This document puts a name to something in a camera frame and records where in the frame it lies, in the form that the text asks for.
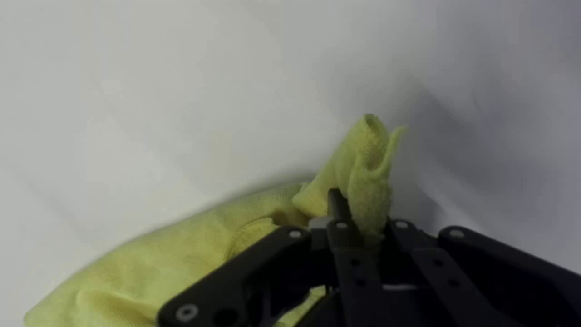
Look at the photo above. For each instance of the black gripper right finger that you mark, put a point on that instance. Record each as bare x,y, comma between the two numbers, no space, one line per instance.
464,278

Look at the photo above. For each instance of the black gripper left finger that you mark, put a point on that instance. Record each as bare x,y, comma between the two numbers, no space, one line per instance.
279,272

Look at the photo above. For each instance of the yellow cloth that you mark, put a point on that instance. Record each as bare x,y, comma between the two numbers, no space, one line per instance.
128,285

